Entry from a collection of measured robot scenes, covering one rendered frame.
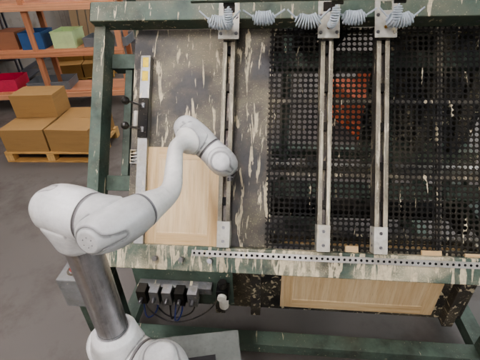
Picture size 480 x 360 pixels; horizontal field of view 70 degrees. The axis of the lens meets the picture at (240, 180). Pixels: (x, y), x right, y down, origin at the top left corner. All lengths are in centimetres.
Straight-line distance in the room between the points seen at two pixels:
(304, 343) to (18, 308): 203
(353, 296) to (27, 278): 244
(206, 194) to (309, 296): 93
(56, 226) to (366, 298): 180
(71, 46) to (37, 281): 401
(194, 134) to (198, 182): 51
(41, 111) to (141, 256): 352
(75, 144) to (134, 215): 373
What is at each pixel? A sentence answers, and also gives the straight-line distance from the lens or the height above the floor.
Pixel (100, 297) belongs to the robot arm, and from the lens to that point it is 115.
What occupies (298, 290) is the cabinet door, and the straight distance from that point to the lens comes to 218.
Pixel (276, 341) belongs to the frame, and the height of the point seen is 18.
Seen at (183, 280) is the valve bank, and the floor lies 74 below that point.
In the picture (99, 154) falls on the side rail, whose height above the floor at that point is 126.
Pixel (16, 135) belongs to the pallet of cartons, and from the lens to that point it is 491.
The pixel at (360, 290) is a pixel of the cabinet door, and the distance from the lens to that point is 222.
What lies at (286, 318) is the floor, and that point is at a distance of 256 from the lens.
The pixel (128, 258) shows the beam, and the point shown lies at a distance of 183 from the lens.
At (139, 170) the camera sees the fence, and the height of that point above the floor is 120.
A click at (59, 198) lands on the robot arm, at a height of 160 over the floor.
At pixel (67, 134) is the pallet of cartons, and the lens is 455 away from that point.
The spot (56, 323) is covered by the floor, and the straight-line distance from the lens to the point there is 286.
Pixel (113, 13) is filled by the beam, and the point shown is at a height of 186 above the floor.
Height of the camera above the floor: 209
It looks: 33 degrees down
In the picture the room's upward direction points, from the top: 2 degrees counter-clockwise
